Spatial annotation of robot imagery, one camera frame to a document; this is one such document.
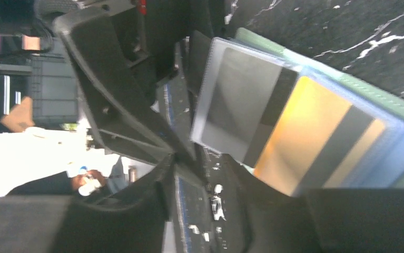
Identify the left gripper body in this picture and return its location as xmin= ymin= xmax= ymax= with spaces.
xmin=34 ymin=1 xmax=224 ymax=87

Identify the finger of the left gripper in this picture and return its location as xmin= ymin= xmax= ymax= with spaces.
xmin=185 ymin=30 xmax=211 ymax=95
xmin=53 ymin=7 xmax=195 ymax=166

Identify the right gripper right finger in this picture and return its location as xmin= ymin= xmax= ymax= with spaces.
xmin=222 ymin=154 xmax=404 ymax=252

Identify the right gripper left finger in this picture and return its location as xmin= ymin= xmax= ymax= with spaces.
xmin=0 ymin=155 xmax=175 ymax=252

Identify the green card holder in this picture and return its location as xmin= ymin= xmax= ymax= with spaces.
xmin=188 ymin=28 xmax=404 ymax=196

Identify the person in background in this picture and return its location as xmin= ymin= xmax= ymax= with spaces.
xmin=6 ymin=170 xmax=106 ymax=196

